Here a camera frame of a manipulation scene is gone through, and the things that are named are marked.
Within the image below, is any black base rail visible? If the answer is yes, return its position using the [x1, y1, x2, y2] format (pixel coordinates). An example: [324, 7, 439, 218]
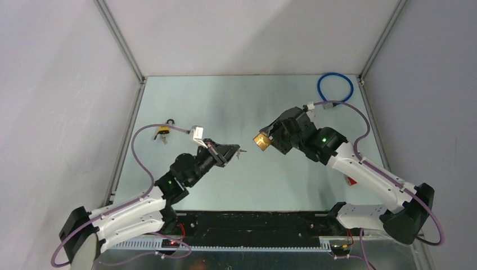
[159, 210, 359, 247]

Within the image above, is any brass padlock silver shackle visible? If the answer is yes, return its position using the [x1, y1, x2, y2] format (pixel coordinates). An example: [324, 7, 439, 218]
[253, 133, 272, 151]

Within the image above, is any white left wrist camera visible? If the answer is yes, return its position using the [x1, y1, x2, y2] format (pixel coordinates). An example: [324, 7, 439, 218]
[188, 125, 208, 149]

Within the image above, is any grey slotted cable duct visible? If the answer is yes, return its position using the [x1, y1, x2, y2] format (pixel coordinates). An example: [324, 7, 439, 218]
[109, 238, 331, 252]

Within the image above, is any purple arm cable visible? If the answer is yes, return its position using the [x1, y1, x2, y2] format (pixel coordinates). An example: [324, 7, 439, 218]
[51, 124, 192, 268]
[312, 100, 446, 269]

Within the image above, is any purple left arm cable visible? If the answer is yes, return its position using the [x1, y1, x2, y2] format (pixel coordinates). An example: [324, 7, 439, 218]
[51, 124, 192, 268]

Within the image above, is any blue cable lock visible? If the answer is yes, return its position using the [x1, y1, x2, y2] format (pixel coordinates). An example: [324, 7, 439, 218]
[317, 72, 354, 110]

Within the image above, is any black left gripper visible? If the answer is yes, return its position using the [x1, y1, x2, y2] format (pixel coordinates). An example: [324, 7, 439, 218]
[187, 138, 240, 187]

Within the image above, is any yellow padlock black shackle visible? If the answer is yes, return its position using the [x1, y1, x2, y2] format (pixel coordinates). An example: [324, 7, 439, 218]
[157, 119, 175, 136]

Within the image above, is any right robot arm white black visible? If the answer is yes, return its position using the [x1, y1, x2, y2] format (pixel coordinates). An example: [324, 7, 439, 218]
[255, 107, 435, 245]

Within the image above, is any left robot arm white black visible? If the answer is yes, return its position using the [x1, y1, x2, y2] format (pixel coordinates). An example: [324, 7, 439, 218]
[59, 138, 240, 262]

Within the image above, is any silver key bunch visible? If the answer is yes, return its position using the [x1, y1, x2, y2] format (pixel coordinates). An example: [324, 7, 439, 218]
[236, 149, 246, 159]

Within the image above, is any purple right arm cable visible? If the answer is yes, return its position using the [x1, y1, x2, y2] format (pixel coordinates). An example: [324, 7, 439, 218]
[312, 100, 446, 269]

